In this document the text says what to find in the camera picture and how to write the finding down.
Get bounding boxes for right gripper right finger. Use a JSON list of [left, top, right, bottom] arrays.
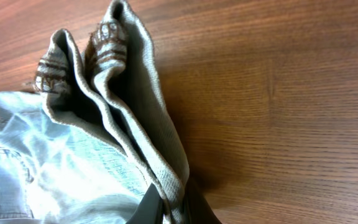
[[183, 179, 222, 224]]

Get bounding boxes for light blue denim shorts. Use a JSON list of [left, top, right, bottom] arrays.
[[0, 1, 189, 223]]

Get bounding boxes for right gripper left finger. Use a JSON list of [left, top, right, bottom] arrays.
[[126, 184, 163, 224]]

